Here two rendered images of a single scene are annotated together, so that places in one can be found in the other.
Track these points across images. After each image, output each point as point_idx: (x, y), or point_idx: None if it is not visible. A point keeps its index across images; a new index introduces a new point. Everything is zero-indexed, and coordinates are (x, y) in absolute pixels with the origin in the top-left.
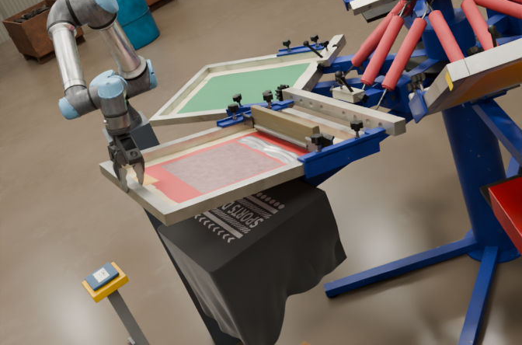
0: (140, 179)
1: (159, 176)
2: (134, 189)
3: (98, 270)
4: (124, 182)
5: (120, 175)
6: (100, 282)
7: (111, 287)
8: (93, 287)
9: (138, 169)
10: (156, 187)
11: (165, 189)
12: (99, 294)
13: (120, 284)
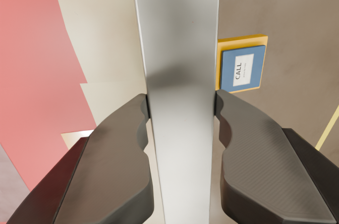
0: (128, 110)
1: (55, 162)
2: (202, 26)
3: (239, 87)
4: (241, 113)
5: (292, 156)
6: (251, 52)
7: (238, 38)
8: (263, 50)
9: (111, 163)
10: (79, 79)
11: (36, 27)
12: (259, 37)
13: (224, 39)
